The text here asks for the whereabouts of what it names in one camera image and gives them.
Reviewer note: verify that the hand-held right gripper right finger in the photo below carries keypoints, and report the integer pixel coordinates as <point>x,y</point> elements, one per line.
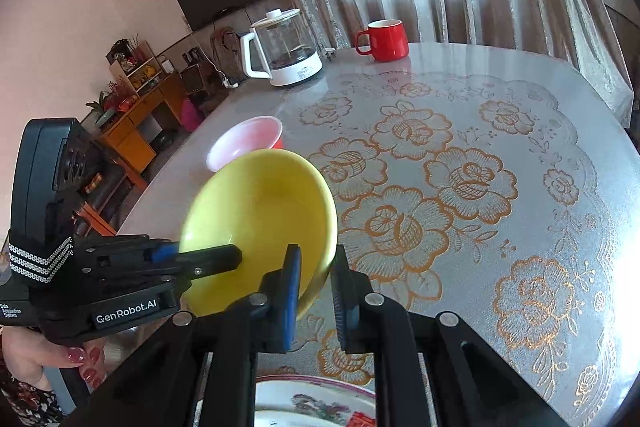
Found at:
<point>342,312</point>

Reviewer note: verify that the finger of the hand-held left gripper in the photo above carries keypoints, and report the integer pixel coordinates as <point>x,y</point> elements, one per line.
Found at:
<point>215,259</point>
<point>165,253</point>

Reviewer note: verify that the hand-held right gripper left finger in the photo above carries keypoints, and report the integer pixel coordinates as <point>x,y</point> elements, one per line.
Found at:
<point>291,307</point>

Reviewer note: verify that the yellow plastic bowl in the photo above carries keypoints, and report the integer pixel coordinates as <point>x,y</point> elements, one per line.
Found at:
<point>250,207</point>

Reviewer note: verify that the white plate with red characters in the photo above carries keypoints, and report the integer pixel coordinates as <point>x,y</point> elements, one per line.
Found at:
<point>320,408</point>

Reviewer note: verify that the person's left hand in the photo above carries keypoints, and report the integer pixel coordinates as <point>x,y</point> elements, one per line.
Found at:
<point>30,357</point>

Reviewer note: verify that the pink-rimmed plate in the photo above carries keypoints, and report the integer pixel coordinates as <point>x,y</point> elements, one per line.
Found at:
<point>325,381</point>

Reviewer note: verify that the orange wooden cabinet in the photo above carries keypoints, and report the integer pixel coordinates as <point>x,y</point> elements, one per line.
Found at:
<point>135,127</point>

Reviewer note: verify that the red plastic bowl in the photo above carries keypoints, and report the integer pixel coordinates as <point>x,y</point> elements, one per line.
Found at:
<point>240,142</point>

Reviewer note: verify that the pink bag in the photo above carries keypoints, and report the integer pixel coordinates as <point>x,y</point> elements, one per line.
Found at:
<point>191,114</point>

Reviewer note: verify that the wooden shelf with ornaments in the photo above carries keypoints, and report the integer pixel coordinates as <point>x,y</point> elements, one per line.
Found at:
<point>131,67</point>

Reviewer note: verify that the lace-pattern table cover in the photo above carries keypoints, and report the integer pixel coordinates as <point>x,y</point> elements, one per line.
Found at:
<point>450,207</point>

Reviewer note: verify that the white power strip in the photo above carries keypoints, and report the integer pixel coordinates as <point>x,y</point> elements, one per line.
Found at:
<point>231,82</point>

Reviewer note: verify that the floral patterned clothing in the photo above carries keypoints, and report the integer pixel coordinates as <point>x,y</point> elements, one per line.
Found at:
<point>25,407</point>

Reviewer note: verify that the white glass electric kettle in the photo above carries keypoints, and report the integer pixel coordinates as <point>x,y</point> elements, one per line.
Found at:
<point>300,69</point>

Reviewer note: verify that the brown wooden chair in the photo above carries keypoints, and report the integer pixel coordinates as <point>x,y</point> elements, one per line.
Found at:
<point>225,42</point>

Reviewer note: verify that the red mug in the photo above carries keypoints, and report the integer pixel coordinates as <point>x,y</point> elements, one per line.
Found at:
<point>387,42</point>

